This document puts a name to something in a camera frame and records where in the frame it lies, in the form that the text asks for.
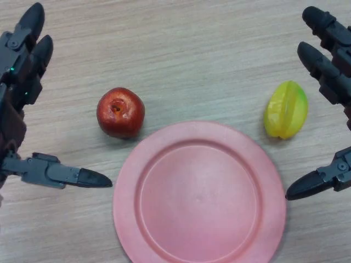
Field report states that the yellow green starfruit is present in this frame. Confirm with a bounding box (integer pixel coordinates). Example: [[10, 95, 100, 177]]
[[263, 80, 309, 140]]

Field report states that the red apple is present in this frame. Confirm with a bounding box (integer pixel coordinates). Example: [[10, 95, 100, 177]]
[[96, 87, 145, 140]]

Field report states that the pink round plate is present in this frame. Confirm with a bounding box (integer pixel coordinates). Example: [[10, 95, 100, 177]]
[[112, 121, 288, 263]]

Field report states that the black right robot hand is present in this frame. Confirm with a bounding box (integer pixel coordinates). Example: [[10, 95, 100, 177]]
[[285, 6, 351, 201]]

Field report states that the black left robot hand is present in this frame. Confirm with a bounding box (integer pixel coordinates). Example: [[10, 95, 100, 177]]
[[0, 2, 114, 202]]

